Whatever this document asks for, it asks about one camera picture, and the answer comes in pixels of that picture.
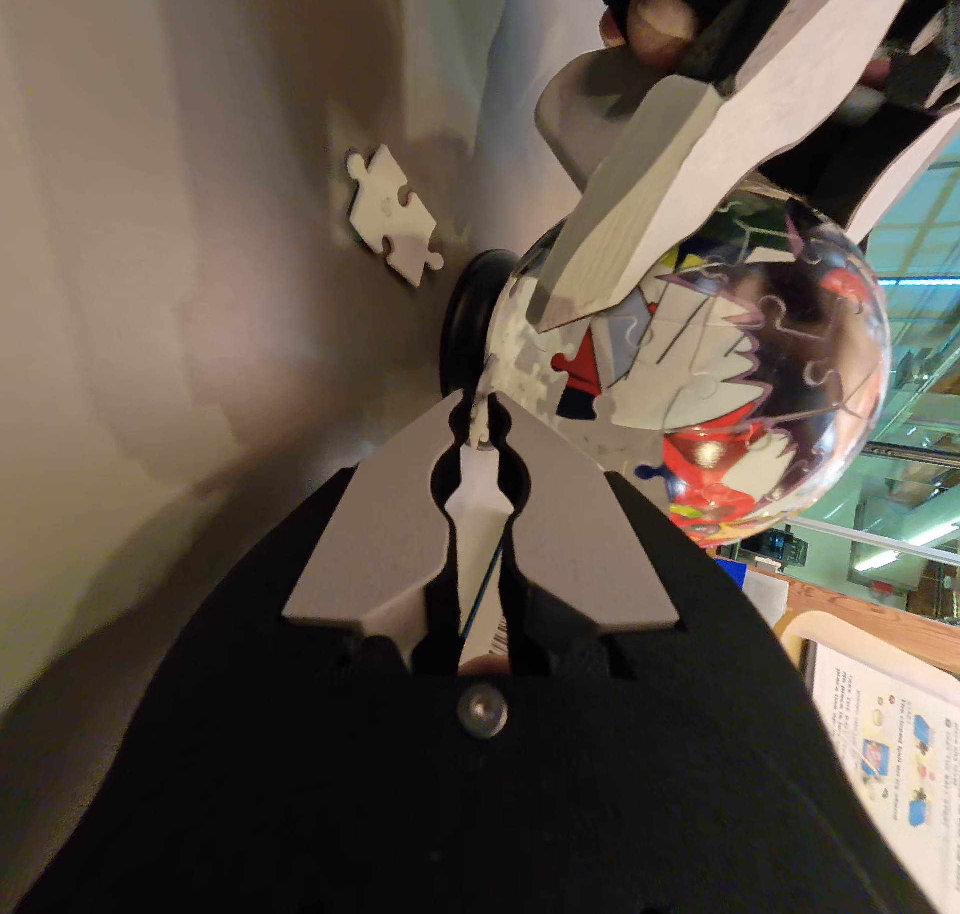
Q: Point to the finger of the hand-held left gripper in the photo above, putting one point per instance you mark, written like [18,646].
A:
[915,163]
[660,178]

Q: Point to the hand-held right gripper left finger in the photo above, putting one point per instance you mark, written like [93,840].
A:
[367,554]

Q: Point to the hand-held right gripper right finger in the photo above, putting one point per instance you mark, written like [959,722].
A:
[592,554]

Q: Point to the blue printed puzzle piece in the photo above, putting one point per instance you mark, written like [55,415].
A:
[480,426]

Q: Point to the colourful puzzle ball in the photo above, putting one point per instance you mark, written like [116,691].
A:
[712,374]

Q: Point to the white puzzle piece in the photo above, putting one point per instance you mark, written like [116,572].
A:
[390,216]

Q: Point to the black round ball stand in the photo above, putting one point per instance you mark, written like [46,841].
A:
[469,314]

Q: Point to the person's left hand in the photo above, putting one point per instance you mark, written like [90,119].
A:
[660,25]

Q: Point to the white instruction sheet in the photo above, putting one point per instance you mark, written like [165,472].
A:
[900,741]

